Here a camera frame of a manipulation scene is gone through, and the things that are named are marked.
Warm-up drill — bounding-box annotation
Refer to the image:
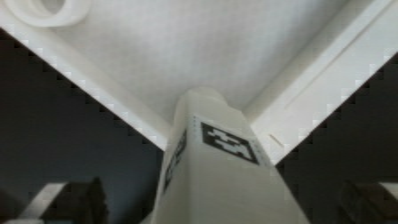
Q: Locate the white desk leg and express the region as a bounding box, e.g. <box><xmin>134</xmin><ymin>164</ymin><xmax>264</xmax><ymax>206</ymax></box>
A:
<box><xmin>141</xmin><ymin>87</ymin><xmax>310</xmax><ymax>224</ymax></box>

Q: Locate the white desk top tray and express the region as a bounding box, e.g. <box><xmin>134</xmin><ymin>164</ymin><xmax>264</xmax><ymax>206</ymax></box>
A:
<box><xmin>0</xmin><ymin>0</ymin><xmax>398</xmax><ymax>160</ymax></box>

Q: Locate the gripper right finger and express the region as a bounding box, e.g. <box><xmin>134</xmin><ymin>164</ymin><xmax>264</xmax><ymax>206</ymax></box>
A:
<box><xmin>379</xmin><ymin>182</ymin><xmax>398</xmax><ymax>202</ymax></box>

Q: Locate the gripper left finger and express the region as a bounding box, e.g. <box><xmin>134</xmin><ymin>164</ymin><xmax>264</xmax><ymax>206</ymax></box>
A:
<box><xmin>4</xmin><ymin>183</ymin><xmax>65</xmax><ymax>224</ymax></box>

